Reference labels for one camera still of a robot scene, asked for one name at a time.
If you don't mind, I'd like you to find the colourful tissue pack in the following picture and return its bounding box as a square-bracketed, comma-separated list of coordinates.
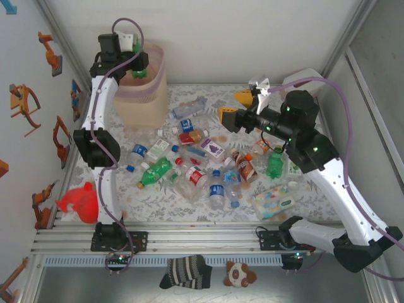
[251, 184, 296, 221]

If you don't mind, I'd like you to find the red cap red label bottle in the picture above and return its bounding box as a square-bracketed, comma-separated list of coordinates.
[175, 157, 211, 190]

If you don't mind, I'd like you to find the floral tablecloth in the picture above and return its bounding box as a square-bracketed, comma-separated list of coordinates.
[64, 83, 343, 223]

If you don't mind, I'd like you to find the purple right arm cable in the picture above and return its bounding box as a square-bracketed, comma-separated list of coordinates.
[268, 77, 404, 282]

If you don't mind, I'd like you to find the blue and orange sticker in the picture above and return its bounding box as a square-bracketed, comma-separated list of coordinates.
[71, 78, 83, 122]

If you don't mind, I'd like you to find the thin black cable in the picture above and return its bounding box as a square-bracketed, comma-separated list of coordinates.
[260, 131, 290, 155]

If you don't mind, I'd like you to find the clear bottle green cap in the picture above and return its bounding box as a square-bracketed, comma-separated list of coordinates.
[170, 174, 206, 203]

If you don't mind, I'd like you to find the aluminium rail frame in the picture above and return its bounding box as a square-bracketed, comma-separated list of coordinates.
[30, 220, 350, 255]

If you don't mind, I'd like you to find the green bottle yellow cap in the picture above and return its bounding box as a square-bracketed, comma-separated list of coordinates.
[266, 145, 287, 180]
[136, 157, 174, 189]

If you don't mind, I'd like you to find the beige ribbed plastic bin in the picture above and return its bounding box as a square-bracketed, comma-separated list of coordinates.
[113, 38, 168, 129]

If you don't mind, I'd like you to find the red and gold label bottle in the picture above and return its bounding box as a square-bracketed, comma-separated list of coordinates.
[178, 128, 211, 145]

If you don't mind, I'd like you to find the blue label white cap bottle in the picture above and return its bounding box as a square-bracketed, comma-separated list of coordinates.
[172, 114, 218, 134]

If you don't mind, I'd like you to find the brown label orange cap bottle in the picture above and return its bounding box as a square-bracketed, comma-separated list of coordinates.
[238, 153, 259, 184]

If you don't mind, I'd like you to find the purple grape label bottle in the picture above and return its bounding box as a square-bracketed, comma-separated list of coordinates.
[199, 138, 233, 165]

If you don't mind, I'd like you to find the red plush toy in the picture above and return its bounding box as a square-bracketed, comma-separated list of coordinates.
[55, 182, 101, 225]

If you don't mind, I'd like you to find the brown and white plush toy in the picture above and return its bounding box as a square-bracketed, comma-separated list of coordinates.
[224, 260, 258, 290]

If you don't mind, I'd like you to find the black and grey striped sock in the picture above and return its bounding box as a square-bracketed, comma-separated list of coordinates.
[158, 254, 213, 290]

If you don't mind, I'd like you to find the white slotted lid box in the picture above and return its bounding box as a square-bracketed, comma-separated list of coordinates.
[282, 68, 326, 95]

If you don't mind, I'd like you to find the green plastic bottle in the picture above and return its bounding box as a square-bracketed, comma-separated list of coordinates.
[129, 40, 148, 80]

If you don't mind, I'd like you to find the aluminium frame post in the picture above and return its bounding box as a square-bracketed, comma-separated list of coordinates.
[321, 0, 379, 81]
[35, 0, 94, 95]

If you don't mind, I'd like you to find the clear bottle blue strip label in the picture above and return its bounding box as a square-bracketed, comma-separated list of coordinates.
[171, 144, 209, 165]

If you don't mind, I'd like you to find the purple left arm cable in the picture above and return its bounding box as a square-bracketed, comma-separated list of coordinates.
[90, 18, 146, 276]

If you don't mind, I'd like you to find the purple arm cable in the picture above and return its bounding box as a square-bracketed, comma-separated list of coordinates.
[268, 77, 404, 282]
[90, 18, 146, 276]

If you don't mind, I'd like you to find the orange claw gripper sticker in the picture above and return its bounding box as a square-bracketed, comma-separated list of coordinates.
[8, 83, 42, 138]

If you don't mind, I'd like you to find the light blue label bottle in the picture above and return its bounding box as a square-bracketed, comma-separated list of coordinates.
[223, 170, 244, 209]

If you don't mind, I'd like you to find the clear unlabelled plastic bottle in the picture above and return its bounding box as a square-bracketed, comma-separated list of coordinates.
[169, 96, 209, 120]

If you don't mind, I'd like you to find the white slotted cable duct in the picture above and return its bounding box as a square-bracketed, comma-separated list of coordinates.
[42, 254, 284, 268]

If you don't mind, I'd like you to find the dark blue label bottle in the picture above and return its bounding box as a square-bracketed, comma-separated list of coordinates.
[208, 169, 227, 211]

